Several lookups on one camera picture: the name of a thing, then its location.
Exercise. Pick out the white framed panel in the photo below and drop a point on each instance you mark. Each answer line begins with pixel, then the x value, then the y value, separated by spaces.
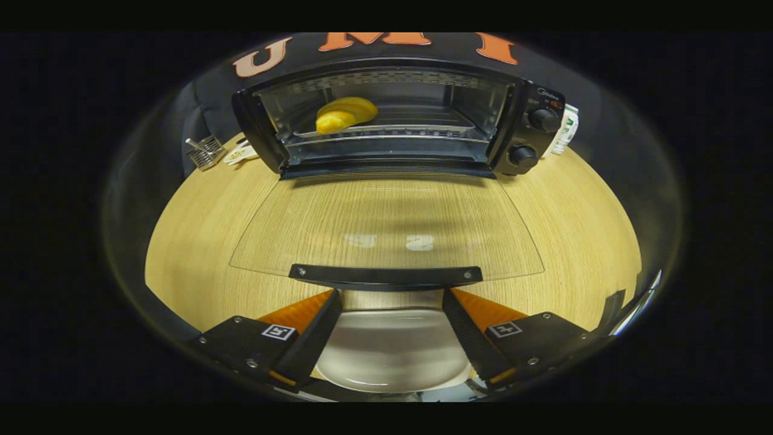
pixel 643 302

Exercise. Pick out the white divided dish with beans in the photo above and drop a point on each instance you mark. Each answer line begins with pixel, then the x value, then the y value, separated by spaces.
pixel 238 156

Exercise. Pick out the black toaster oven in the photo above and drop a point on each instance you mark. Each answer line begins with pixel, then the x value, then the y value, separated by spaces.
pixel 531 96

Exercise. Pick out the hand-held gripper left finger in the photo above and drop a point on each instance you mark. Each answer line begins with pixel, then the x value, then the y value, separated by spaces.
pixel 314 343

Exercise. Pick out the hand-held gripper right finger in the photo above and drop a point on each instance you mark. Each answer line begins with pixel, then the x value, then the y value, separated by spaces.
pixel 468 343

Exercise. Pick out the white plastic bottle green label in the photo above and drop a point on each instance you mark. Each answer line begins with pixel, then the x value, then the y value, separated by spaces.
pixel 566 130

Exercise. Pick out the yellow croissant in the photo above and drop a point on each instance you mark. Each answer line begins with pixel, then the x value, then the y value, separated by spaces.
pixel 347 113

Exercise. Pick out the white plate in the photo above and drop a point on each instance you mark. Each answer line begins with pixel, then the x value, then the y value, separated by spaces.
pixel 392 350

